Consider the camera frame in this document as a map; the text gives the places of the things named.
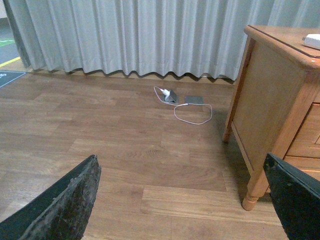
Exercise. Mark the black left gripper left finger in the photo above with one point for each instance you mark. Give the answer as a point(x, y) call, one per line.
point(62, 211)

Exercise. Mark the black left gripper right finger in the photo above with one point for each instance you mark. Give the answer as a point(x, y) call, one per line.
point(295, 196)

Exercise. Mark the white charger block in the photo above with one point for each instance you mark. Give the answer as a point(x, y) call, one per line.
point(312, 41)

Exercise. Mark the wooden drawer front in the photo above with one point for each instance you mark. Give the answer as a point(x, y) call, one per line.
point(304, 151)

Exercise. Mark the wooden drawer cabinet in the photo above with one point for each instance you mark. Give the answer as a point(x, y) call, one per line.
point(278, 80)

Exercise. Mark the white floor charger plug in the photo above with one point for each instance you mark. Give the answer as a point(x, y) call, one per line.
point(165, 92)

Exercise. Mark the closed metal floor socket plate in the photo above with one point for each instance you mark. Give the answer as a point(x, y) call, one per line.
point(193, 100)

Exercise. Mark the dark floor mat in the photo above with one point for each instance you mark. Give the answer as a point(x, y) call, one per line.
point(7, 76)

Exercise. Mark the open metal floor socket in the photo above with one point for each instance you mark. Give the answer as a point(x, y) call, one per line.
point(172, 98)

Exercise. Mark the grey pleated curtain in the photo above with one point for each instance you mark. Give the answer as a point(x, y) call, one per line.
point(147, 36)

